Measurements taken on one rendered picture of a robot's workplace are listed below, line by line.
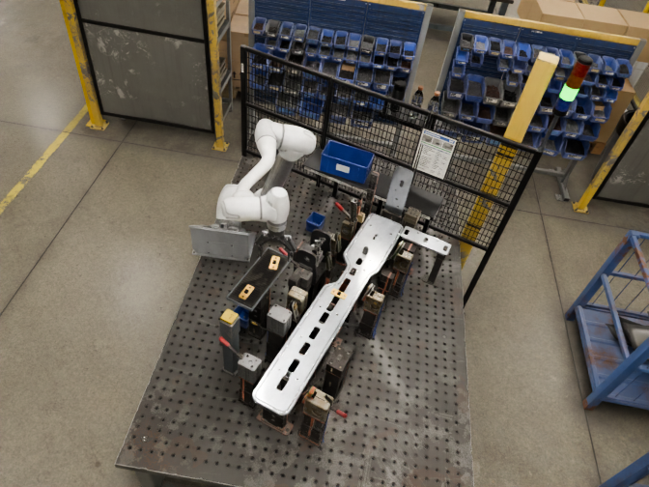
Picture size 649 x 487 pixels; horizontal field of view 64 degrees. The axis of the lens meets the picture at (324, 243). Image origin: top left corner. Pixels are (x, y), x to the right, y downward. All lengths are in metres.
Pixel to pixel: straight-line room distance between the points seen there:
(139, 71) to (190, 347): 2.88
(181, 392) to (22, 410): 1.26
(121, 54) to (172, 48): 0.48
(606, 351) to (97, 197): 4.12
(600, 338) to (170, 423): 2.98
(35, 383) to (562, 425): 3.37
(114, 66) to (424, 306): 3.43
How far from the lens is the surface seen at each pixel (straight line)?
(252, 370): 2.34
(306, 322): 2.56
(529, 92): 2.93
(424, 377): 2.87
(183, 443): 2.62
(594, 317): 4.35
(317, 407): 2.29
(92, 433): 3.51
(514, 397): 3.86
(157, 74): 4.98
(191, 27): 4.64
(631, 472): 3.48
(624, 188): 5.47
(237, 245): 3.09
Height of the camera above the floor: 3.11
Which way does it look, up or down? 47 degrees down
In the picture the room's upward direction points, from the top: 9 degrees clockwise
